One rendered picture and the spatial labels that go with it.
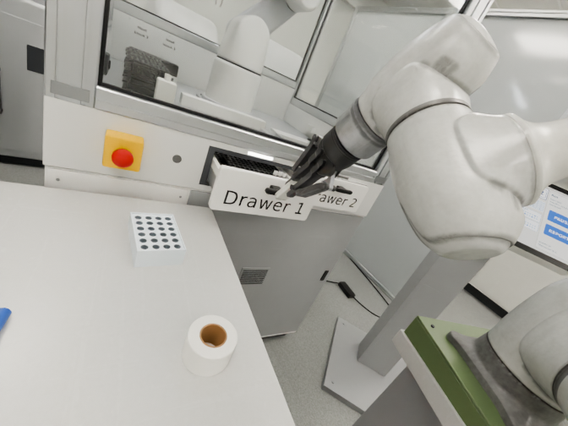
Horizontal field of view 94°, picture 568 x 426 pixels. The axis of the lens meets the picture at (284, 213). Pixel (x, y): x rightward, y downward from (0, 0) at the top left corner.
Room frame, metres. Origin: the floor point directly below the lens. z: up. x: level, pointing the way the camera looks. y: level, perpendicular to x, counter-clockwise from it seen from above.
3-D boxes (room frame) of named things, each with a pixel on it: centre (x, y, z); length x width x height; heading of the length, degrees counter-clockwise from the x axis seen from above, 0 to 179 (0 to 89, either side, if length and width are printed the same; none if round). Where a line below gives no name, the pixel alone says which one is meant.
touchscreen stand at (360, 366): (1.08, -0.76, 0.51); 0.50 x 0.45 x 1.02; 170
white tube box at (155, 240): (0.43, 0.21, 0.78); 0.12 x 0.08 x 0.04; 42
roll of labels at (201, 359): (0.26, 0.02, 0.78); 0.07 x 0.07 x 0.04
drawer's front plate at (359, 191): (0.92, -0.13, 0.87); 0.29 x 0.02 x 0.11; 126
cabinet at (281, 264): (1.16, 0.37, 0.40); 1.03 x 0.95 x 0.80; 126
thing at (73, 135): (1.15, 0.37, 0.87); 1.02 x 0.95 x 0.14; 126
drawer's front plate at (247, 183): (0.64, 0.05, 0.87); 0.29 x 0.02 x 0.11; 126
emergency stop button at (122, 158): (0.50, 0.36, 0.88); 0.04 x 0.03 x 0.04; 126
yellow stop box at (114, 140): (0.53, 0.38, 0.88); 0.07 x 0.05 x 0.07; 126
